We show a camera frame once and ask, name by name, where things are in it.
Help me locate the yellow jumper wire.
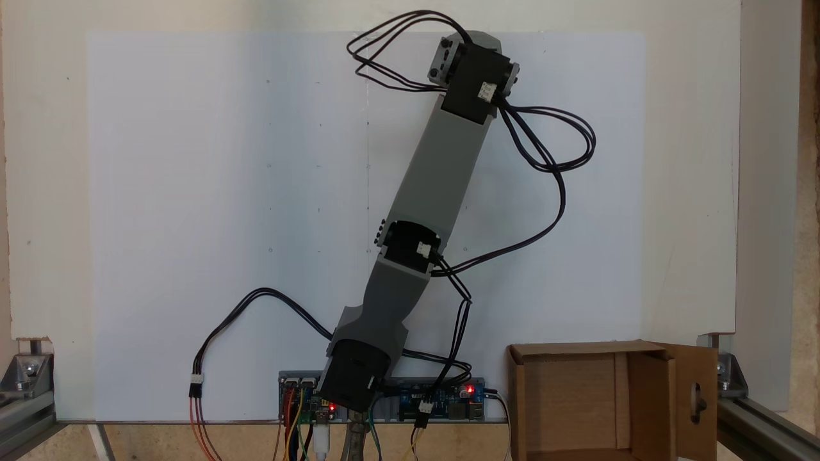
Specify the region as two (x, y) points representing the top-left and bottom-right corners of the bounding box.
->
(288, 389), (307, 461)

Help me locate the black cable with white connector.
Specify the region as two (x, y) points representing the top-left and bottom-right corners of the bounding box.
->
(189, 288), (337, 399)

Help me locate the blue circuit board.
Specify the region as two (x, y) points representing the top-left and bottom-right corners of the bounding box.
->
(384, 376), (489, 423)

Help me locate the white usb cable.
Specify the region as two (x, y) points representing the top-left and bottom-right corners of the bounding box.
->
(313, 410), (331, 461)

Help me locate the black gripper motor cable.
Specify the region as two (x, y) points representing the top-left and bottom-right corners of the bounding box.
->
(346, 10), (475, 93)

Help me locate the white paper sheet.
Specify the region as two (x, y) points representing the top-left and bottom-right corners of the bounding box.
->
(86, 31), (645, 423)

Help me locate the circuit board with jumper wires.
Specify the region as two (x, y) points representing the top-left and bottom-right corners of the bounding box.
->
(279, 370), (337, 423)

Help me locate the orange red wire bundle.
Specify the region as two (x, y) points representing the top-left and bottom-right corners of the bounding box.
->
(189, 394), (223, 461)

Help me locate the aluminium frame post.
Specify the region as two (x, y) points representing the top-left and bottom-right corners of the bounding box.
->
(716, 394), (820, 461)
(0, 387), (57, 461)

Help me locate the metal corner bracket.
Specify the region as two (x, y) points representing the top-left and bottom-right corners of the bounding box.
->
(717, 352), (749, 399)
(0, 352), (53, 392)

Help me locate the black wrist elbow cable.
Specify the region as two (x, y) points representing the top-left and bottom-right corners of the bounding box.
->
(432, 96), (598, 277)

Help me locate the black elbow shoulder cable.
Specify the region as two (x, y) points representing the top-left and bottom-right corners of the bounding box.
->
(397, 256), (475, 417)

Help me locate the brown cardboard box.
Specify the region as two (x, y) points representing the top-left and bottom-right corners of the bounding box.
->
(507, 339), (719, 461)

